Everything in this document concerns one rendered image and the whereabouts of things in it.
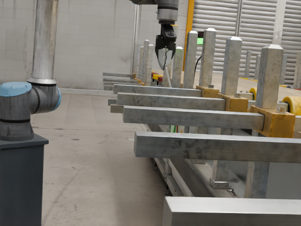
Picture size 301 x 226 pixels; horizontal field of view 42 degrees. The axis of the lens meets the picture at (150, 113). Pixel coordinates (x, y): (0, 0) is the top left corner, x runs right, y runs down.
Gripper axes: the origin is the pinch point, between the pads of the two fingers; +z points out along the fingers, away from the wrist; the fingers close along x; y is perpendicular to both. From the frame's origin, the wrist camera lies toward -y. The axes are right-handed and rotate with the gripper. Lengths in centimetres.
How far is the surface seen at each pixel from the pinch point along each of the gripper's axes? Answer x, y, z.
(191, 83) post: -8.7, -16.8, 4.9
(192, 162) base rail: -6, -42, 31
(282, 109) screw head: -8, -98, 3
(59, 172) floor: 55, 162, 101
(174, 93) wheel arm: 3.4, -45.5, 6.4
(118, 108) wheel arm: 20.0, -20.6, 16.3
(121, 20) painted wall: -22, 758, -73
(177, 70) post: -7.9, 8.2, 1.1
